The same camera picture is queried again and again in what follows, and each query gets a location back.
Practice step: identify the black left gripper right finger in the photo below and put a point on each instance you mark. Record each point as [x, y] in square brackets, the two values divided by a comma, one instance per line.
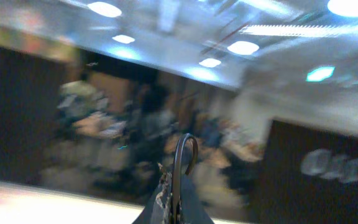
[191, 208]

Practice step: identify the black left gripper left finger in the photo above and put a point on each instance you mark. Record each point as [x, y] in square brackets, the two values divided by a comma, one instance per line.
[158, 207]

